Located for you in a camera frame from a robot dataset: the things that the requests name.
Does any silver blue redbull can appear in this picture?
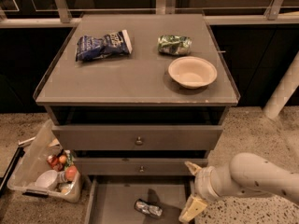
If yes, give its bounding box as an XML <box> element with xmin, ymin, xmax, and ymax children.
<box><xmin>135</xmin><ymin>199</ymin><xmax>163</xmax><ymax>218</ymax></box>

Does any red apple in bin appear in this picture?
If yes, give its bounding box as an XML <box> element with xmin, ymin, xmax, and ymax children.
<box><xmin>65</xmin><ymin>165</ymin><xmax>78</xmax><ymax>181</ymax></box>

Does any blue chip bag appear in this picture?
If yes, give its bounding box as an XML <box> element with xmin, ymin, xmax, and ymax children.
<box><xmin>76</xmin><ymin>30</ymin><xmax>133</xmax><ymax>62</ymax></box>

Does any grey top drawer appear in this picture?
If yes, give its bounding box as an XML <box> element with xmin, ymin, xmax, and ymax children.
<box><xmin>52</xmin><ymin>125</ymin><xmax>222</xmax><ymax>151</ymax></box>

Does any green crumpled snack bag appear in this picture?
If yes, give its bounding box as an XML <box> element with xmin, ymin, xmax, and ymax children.
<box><xmin>158</xmin><ymin>35</ymin><xmax>192</xmax><ymax>56</ymax></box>

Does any clear plastic storage bin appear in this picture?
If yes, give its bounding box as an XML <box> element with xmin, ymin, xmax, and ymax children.
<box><xmin>7</xmin><ymin>119</ymin><xmax>82</xmax><ymax>203</ymax></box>

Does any grey drawer cabinet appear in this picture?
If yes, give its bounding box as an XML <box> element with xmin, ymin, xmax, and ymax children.
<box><xmin>33</xmin><ymin>13</ymin><xmax>241</xmax><ymax>224</ymax></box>

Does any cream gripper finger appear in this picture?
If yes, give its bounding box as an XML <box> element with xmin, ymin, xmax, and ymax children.
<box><xmin>178</xmin><ymin>195</ymin><xmax>207</xmax><ymax>223</ymax></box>
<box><xmin>185</xmin><ymin>161</ymin><xmax>202</xmax><ymax>175</ymax></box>

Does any grey open bottom drawer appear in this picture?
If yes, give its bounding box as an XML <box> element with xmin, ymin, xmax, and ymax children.
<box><xmin>84</xmin><ymin>176</ymin><xmax>194</xmax><ymax>224</ymax></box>

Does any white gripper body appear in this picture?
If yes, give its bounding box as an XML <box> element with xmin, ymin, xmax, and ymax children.
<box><xmin>194</xmin><ymin>167</ymin><xmax>220</xmax><ymax>202</ymax></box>

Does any beige paper bowl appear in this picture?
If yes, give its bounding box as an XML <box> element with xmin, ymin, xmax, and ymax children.
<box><xmin>168</xmin><ymin>56</ymin><xmax>218</xmax><ymax>89</ymax></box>

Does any grey middle drawer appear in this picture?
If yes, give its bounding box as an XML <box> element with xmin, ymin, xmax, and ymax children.
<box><xmin>74</xmin><ymin>158</ymin><xmax>208</xmax><ymax>176</ymax></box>

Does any metal railing frame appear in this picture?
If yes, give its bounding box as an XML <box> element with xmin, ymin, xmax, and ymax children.
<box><xmin>0</xmin><ymin>0</ymin><xmax>299</xmax><ymax>28</ymax></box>

